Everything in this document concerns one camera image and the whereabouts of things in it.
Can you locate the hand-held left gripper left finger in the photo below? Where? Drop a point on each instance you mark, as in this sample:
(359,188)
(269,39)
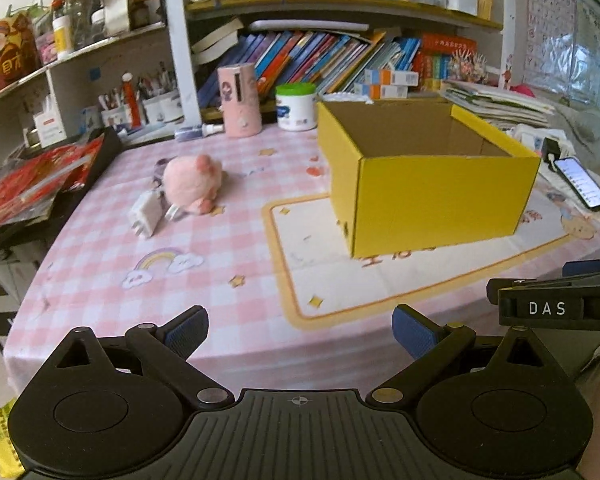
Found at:
(187,327)

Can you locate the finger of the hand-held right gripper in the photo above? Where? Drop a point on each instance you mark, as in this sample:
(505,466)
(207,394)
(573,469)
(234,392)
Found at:
(545,307)
(592,267)

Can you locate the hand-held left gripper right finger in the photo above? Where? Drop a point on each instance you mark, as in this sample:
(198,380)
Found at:
(415,332)

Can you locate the white charger adapter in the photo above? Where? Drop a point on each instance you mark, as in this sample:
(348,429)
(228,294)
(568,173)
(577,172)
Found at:
(147,215)

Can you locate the yellow cardboard box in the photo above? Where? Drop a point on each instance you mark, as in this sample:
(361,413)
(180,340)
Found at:
(430,200)

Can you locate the pink pig plush toy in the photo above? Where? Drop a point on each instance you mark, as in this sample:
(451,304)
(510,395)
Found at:
(190,180)

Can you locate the grey purple plush toy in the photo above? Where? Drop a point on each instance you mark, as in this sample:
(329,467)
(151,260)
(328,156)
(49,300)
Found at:
(158,172)

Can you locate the pink checked tablecloth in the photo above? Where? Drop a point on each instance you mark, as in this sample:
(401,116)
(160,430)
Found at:
(105,310)

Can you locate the black smartphone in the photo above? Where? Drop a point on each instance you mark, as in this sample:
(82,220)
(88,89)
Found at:
(580,182)

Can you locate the black charger plug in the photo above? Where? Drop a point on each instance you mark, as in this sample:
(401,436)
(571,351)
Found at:
(550,149)

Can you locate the grey blanket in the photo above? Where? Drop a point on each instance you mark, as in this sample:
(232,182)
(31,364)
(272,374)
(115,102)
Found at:
(587,130)

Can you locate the white power strip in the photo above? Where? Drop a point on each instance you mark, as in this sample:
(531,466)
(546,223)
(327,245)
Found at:
(527,135)

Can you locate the stack of paper booklets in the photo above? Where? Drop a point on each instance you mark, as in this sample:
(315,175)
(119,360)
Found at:
(495,105)

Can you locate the red packets on black tray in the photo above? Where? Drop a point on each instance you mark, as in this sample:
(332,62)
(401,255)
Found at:
(105,152)

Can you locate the bundle of red packets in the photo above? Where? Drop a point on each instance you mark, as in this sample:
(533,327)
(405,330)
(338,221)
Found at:
(30,180)

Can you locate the yellow plastic bag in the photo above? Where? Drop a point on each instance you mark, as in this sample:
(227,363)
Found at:
(0,435)

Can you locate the white pen holder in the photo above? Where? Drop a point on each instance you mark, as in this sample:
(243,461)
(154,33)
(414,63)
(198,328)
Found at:
(162,109)
(114,117)

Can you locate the pink cylindrical humidifier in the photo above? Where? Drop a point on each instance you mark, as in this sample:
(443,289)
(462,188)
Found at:
(237,105)

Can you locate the colourful ornate headdress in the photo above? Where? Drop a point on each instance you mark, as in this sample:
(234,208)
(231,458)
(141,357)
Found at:
(467,66)

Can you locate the white card with red label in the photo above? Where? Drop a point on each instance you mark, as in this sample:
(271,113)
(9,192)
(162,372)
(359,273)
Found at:
(50,130)

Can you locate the white jar with green lid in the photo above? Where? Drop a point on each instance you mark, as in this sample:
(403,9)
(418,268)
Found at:
(295,110)

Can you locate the orange blue medicine box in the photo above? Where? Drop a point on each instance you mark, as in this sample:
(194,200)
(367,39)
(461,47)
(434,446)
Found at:
(392,77)
(382,91)

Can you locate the white quilted handbag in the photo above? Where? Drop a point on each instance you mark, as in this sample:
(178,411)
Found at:
(342,96)

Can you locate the red boxed book set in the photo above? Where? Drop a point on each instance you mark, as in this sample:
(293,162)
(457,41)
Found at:
(440,55)

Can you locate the white bookshelf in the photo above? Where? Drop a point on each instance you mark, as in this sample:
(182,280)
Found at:
(177,60)

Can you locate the thick beige book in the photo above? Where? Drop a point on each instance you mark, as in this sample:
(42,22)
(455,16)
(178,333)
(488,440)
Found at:
(215,42)

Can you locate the row of colourful books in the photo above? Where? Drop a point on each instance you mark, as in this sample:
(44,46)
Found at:
(305,60)

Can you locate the white bottle with yellow label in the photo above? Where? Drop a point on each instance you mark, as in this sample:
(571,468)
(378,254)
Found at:
(62,37)

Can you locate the red fortune god bag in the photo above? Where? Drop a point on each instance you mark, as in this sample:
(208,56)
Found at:
(7,60)

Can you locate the pale wall poster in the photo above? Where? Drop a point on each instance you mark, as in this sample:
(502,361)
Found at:
(597,50)

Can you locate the alphabet wall poster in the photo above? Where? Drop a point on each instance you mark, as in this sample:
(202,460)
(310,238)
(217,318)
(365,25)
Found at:
(550,25)

